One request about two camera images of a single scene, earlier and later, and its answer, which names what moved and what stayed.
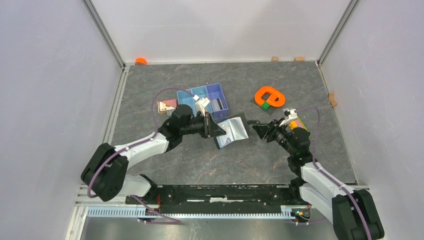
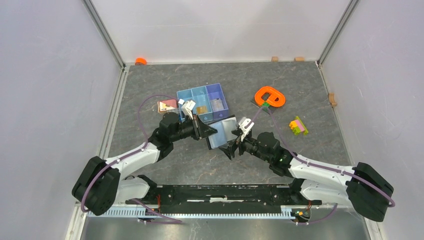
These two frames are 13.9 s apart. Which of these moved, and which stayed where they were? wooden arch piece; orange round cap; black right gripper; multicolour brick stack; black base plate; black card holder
Moved: black card holder; black right gripper
Stayed: multicolour brick stack; orange round cap; wooden arch piece; black base plate
